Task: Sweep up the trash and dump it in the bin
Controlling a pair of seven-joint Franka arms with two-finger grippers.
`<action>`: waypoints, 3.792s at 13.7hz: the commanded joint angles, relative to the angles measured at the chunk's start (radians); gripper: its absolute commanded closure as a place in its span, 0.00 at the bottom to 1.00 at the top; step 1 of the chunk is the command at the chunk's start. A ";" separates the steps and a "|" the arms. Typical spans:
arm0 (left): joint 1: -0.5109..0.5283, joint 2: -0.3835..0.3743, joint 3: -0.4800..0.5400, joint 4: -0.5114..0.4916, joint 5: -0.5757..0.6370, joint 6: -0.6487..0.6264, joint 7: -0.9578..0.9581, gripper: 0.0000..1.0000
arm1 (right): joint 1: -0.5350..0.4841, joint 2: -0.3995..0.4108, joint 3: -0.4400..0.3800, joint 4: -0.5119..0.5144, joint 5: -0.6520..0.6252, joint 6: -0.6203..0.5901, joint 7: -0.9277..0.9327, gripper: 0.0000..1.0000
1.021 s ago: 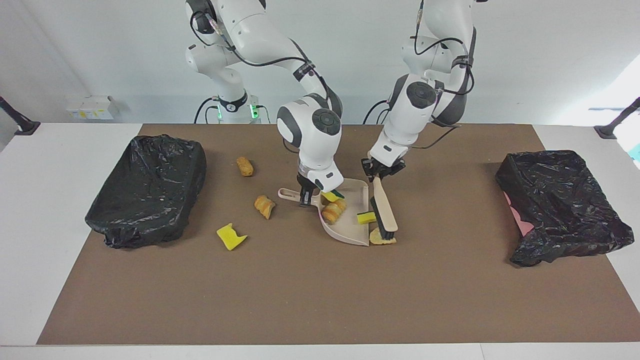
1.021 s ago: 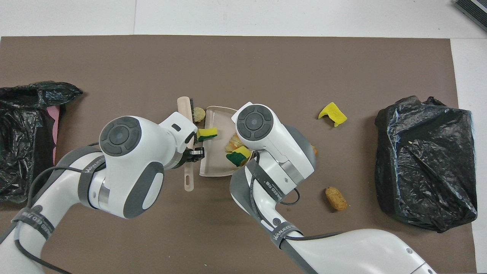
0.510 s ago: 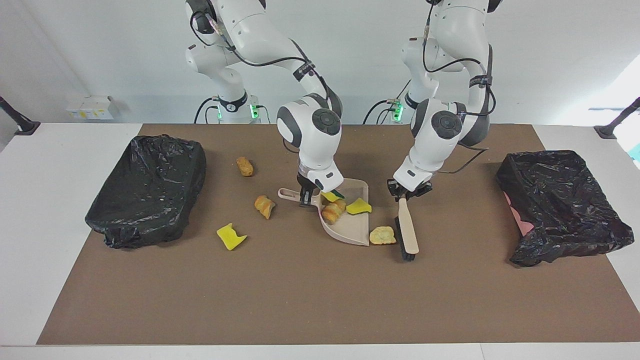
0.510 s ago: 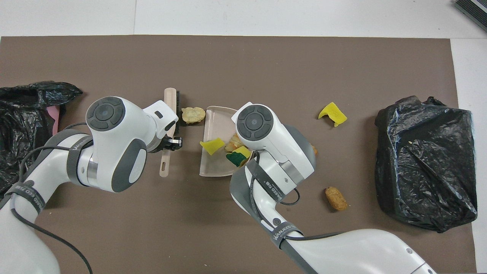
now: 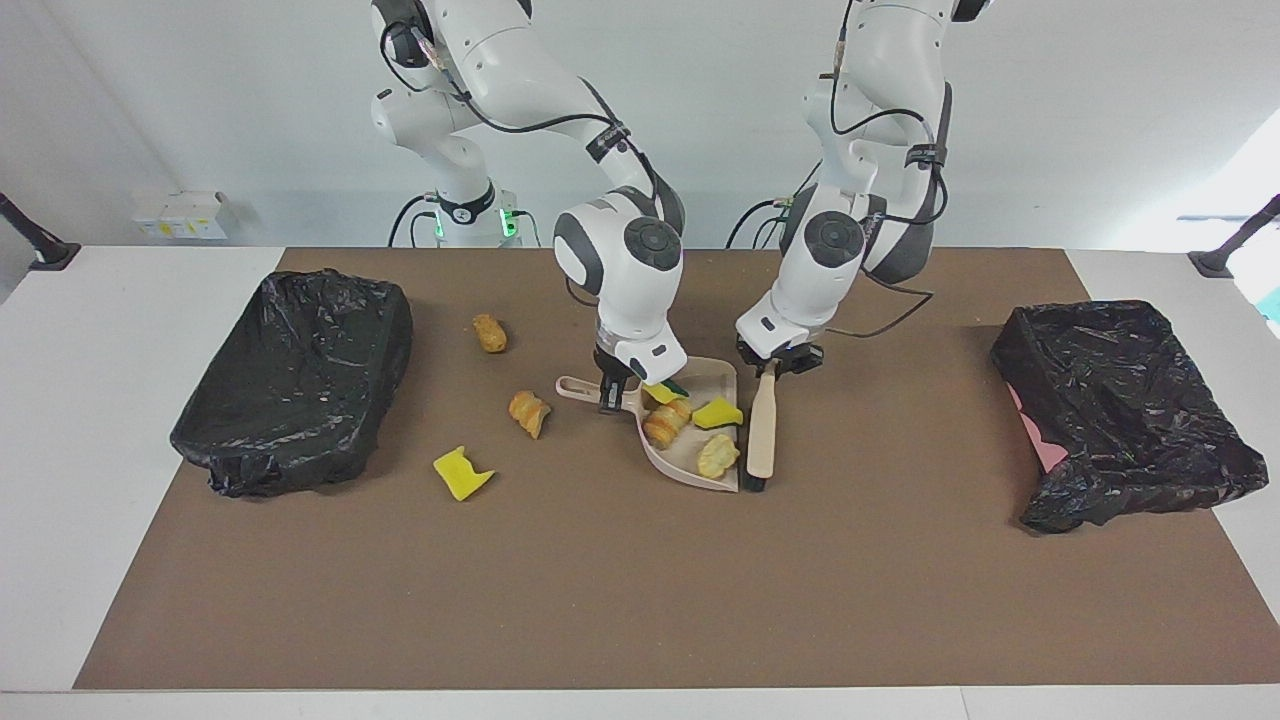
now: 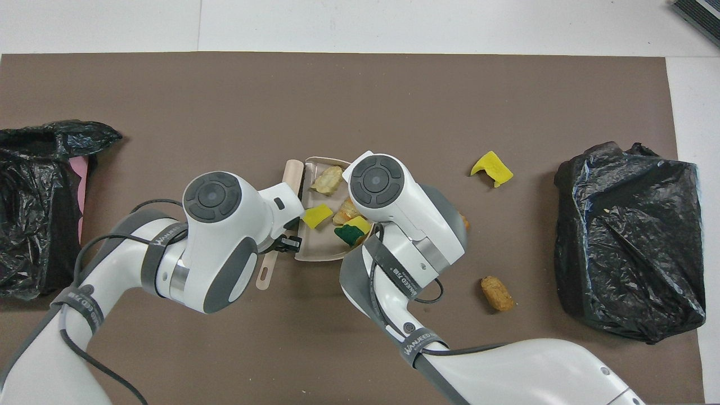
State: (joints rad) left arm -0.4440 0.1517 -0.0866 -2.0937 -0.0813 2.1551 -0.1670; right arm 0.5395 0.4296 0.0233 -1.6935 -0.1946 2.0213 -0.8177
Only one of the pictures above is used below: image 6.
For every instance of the brown cork-like sponge chunk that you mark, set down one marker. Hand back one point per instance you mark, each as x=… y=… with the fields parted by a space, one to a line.
x=497 y=293

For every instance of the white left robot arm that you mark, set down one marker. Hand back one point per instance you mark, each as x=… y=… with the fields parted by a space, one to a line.
x=225 y=253

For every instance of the pink plastic bin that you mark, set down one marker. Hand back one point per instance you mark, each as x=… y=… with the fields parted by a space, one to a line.
x=80 y=191

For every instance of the dark ribbed panel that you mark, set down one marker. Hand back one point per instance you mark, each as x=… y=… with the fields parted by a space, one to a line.
x=703 y=14

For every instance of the black plastic trash bag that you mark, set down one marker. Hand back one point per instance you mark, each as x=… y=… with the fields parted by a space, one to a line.
x=630 y=242
x=34 y=225

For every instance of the brown table mat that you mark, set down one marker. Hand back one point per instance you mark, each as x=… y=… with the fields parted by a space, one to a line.
x=394 y=90

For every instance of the green and yellow sponge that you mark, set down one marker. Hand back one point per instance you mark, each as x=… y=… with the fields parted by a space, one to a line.
x=350 y=233

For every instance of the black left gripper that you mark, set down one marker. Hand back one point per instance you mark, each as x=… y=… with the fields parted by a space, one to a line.
x=291 y=224

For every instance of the beige plastic dustpan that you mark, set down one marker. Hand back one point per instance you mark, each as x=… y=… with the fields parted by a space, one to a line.
x=315 y=247

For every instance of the yellow sponge wedge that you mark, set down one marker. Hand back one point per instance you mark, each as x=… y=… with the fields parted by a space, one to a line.
x=316 y=216

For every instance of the notched yellow sponge piece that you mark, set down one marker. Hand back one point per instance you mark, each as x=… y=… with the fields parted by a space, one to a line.
x=492 y=167

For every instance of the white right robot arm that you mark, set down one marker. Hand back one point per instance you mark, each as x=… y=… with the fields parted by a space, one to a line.
x=534 y=371

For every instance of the orange striped sponge chunk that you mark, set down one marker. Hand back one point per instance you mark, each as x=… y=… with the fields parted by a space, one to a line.
x=464 y=223

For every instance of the beige brush black bristles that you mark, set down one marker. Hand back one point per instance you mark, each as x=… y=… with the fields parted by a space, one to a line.
x=293 y=174

